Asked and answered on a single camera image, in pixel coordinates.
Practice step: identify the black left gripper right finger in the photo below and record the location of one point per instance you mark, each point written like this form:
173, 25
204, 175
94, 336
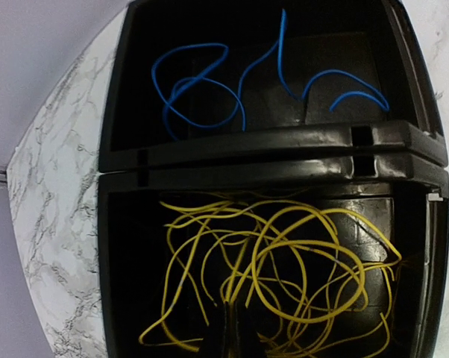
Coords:
244, 333

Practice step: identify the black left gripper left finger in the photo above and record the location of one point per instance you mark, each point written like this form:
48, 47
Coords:
218, 336

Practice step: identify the black three-compartment plastic bin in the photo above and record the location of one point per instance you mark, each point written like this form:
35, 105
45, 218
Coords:
284, 155

